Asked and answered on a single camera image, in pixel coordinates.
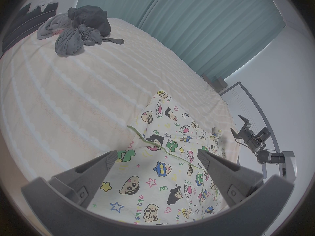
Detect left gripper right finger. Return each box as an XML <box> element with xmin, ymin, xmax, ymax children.
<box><xmin>198</xmin><ymin>148</ymin><xmax>265</xmax><ymax>207</ymax></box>

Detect grey bedside table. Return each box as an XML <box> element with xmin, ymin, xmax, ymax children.
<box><xmin>200</xmin><ymin>74</ymin><xmax>228</xmax><ymax>92</ymax></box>

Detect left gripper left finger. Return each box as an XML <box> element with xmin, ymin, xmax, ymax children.
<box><xmin>50</xmin><ymin>150</ymin><xmax>119</xmax><ymax>208</ymax></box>

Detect bed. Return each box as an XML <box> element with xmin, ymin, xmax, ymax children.
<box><xmin>0</xmin><ymin>17</ymin><xmax>283</xmax><ymax>184</ymax></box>

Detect black chest of drawers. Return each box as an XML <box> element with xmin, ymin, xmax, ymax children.
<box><xmin>2</xmin><ymin>2</ymin><xmax>59</xmax><ymax>56</ymax></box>

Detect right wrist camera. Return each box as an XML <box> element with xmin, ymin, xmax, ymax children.
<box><xmin>257</xmin><ymin>127</ymin><xmax>271</xmax><ymax>143</ymax></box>

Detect white printed pyjama top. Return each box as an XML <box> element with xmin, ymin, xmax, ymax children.
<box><xmin>86</xmin><ymin>90</ymin><xmax>227</xmax><ymax>226</ymax></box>

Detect white cloth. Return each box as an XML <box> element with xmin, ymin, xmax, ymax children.
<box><xmin>32</xmin><ymin>1</ymin><xmax>53</xmax><ymax>10</ymax></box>

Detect pile of clothes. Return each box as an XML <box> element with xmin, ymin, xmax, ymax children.
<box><xmin>37</xmin><ymin>5</ymin><xmax>125</xmax><ymax>57</ymax></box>

